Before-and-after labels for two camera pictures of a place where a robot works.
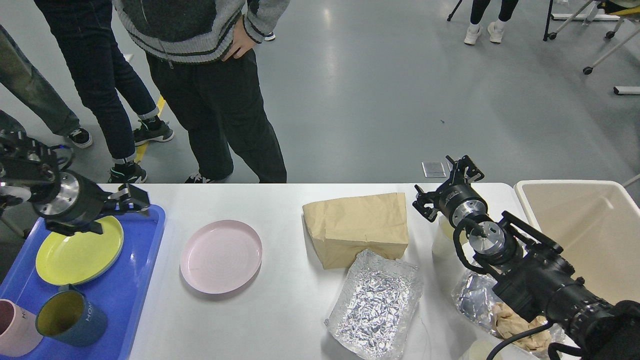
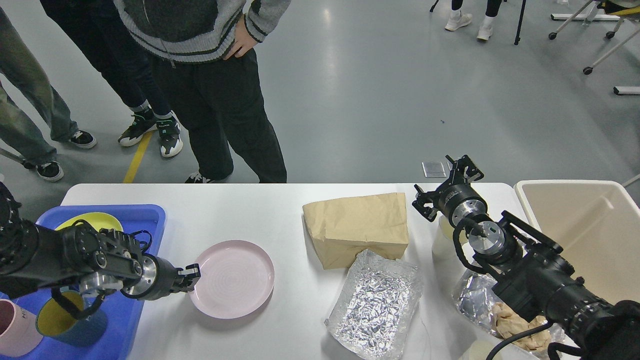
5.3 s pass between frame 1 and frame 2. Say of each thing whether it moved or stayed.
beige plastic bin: stayed
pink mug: stayed
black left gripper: moved
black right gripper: stayed
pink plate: moved
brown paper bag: stayed
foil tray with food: stayed
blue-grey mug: stayed
